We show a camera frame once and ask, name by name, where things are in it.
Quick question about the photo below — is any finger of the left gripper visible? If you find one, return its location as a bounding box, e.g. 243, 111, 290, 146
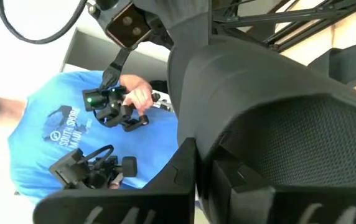
133, 0, 212, 68

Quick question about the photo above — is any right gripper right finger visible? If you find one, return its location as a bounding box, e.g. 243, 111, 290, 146
212, 159, 356, 224

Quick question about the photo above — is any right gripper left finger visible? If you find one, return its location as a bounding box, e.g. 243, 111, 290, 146
33, 138, 197, 224

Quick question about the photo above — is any person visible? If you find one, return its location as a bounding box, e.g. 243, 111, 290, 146
0, 70, 179, 206

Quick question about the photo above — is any person's left hand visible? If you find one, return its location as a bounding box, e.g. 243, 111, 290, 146
119, 73, 154, 116

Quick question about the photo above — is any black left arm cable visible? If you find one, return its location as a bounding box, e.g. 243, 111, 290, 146
0, 0, 88, 45

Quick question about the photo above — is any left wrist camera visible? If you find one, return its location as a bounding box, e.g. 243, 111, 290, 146
105, 2, 153, 51

